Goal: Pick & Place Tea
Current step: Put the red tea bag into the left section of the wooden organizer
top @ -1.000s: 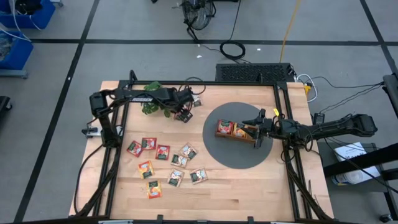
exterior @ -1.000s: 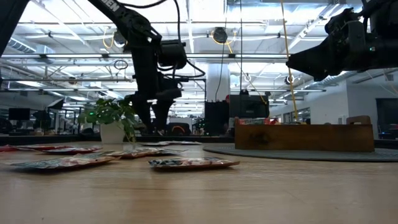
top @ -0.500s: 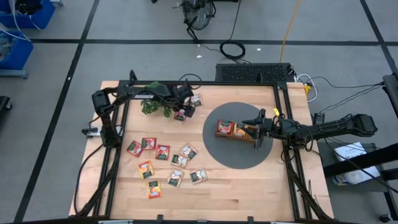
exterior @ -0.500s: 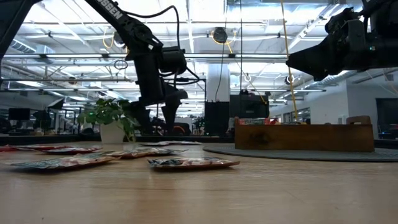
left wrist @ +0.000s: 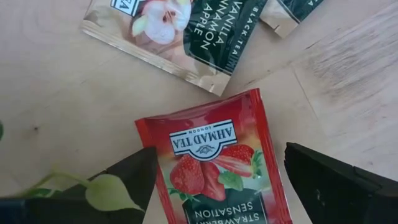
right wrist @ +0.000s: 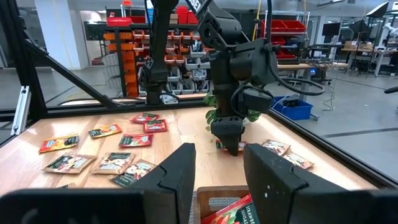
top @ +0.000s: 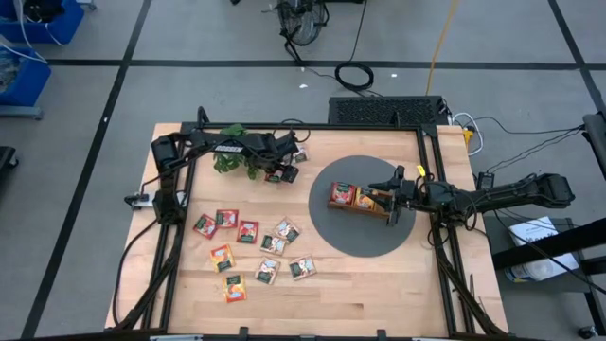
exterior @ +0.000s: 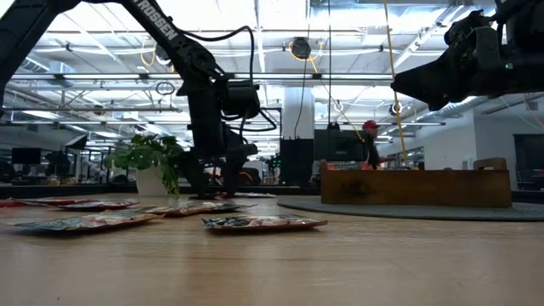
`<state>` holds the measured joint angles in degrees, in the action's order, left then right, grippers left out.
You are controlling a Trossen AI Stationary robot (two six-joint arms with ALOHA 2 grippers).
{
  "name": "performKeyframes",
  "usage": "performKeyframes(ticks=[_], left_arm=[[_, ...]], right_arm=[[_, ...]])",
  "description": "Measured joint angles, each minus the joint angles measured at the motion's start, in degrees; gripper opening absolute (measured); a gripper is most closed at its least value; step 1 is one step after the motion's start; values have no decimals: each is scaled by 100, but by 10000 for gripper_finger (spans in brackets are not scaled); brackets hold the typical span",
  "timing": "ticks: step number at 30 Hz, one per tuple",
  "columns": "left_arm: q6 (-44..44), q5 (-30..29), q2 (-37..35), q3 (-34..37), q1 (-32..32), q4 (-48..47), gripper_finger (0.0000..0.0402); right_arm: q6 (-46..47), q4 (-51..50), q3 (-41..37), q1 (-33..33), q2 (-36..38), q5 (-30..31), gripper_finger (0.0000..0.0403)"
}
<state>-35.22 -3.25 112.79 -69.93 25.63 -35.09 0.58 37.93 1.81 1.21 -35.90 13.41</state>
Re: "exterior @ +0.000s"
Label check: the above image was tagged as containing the small black monitor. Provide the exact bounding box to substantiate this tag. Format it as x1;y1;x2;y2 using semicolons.
11;147;43;167

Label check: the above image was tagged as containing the long ceiling light bar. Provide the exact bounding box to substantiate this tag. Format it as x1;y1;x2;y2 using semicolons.
8;120;446;128
10;72;396;82

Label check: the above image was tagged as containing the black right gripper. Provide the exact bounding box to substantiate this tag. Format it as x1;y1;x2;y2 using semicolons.
390;54;544;112

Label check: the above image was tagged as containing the large black monitor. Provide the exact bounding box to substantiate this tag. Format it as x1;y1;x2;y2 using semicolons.
313;129;369;162

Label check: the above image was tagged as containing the wooden compartment tray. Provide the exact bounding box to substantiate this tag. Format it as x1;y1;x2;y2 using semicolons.
320;156;513;209

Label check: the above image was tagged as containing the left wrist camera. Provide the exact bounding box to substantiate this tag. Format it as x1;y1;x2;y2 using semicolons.
221;80;262;120

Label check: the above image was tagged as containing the black hanging cable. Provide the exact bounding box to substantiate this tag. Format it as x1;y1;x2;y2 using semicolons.
326;0;332;131
294;25;311;140

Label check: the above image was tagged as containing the black cabinet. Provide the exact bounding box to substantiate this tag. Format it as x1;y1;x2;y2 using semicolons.
279;138;315;187

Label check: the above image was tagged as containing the black gantry frame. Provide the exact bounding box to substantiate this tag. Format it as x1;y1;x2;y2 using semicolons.
254;105;283;165

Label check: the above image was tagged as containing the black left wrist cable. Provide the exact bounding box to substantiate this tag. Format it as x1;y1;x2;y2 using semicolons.
180;25;278;133

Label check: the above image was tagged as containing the person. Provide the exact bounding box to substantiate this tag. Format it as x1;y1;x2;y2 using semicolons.
360;119;397;171

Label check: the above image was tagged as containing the round grey woven mat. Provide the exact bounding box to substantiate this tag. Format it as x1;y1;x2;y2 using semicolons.
276;197;544;223

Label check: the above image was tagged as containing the hanging coiled cable loop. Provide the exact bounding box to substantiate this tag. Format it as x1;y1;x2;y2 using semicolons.
155;81;177;97

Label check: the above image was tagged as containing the yellow hanging cable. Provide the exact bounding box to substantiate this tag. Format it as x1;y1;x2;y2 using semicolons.
382;0;410;167

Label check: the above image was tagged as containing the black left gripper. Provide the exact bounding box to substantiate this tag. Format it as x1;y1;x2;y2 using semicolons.
180;125;259;200

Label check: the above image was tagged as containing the green potted plant white pot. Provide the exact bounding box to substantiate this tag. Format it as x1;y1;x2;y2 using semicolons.
104;133;190;199

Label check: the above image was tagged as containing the dark wall screen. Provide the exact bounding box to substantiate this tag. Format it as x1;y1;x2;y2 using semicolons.
513;133;544;190

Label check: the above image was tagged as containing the black office chair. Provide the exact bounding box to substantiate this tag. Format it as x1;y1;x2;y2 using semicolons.
237;166;262;187

